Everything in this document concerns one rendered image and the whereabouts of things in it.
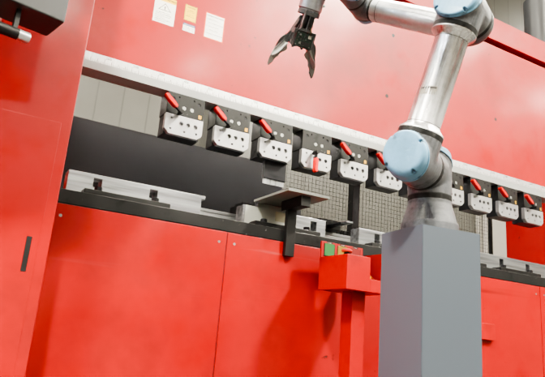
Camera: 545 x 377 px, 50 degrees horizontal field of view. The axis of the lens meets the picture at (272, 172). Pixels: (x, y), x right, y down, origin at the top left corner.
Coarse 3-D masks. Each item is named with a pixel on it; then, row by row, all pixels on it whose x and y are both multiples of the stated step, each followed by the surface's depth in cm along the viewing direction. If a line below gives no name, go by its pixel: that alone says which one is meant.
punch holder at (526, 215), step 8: (520, 192) 313; (520, 200) 312; (536, 200) 316; (520, 208) 312; (528, 208) 310; (520, 216) 311; (528, 216) 309; (536, 216) 313; (520, 224) 313; (528, 224) 312; (536, 224) 311
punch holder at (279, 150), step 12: (264, 120) 238; (252, 132) 243; (264, 132) 237; (276, 132) 240; (288, 132) 243; (252, 144) 241; (264, 144) 235; (276, 144) 238; (288, 144) 241; (252, 156) 239; (264, 156) 234; (276, 156) 237; (288, 156) 240
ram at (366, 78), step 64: (128, 0) 219; (192, 0) 233; (256, 0) 249; (192, 64) 227; (256, 64) 242; (320, 64) 259; (384, 64) 279; (512, 64) 330; (320, 128) 252; (384, 128) 271; (448, 128) 293; (512, 128) 318
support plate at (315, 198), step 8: (280, 192) 213; (288, 192) 212; (296, 192) 211; (304, 192) 212; (256, 200) 229; (264, 200) 227; (272, 200) 226; (280, 200) 225; (312, 200) 221; (320, 200) 220
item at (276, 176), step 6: (264, 162) 238; (270, 162) 239; (264, 168) 237; (270, 168) 239; (276, 168) 240; (282, 168) 242; (264, 174) 237; (270, 174) 238; (276, 174) 239; (282, 174) 241; (264, 180) 237; (270, 180) 239; (276, 180) 239; (282, 180) 240; (282, 186) 241
